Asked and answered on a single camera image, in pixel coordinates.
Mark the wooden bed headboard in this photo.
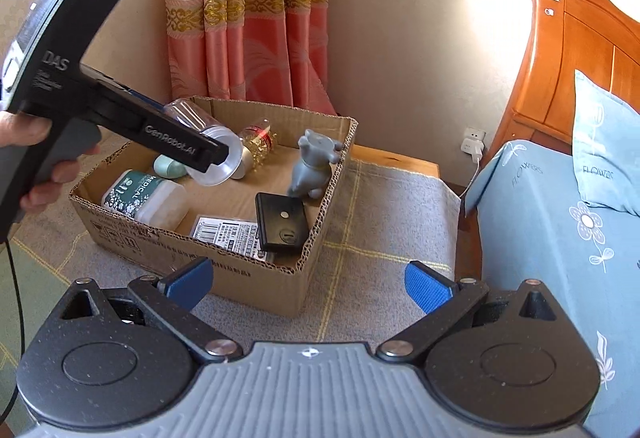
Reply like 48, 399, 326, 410
492, 0, 640, 156

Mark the clear bottle of gold pins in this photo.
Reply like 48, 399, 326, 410
230, 118, 280, 179

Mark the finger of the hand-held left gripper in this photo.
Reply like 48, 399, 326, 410
99, 109, 234, 173

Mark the grey animal figurine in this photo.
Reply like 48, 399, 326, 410
287, 129, 346, 199

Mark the wooden bedside table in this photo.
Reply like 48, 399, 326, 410
350, 145, 483, 279

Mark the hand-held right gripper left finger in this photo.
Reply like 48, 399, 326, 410
60, 255, 246, 364

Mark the cardboard box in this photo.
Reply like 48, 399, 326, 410
69, 95, 360, 319

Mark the light blue pillow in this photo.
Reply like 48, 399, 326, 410
571, 69, 640, 219

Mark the white jar green label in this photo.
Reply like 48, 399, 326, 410
101, 169, 190, 226

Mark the mint green case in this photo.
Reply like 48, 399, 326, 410
152, 154, 188, 179

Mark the white wall socket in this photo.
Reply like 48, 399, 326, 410
460, 127, 487, 153

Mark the black case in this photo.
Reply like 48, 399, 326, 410
255, 192, 309, 255

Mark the person's left hand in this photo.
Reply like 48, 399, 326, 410
0, 111, 102, 215

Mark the black cable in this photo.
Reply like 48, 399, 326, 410
0, 238, 26, 424

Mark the blue floral bed sheet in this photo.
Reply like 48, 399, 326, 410
462, 139, 640, 438

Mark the pink curtain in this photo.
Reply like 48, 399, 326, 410
165, 0, 338, 116

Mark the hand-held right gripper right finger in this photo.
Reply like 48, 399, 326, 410
375, 260, 558, 361

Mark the white charger cable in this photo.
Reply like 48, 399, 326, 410
459, 162, 481, 201

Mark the clear plastic jar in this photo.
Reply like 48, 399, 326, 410
164, 98, 244, 187

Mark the clear plastic packet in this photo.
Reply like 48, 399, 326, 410
191, 215, 276, 263

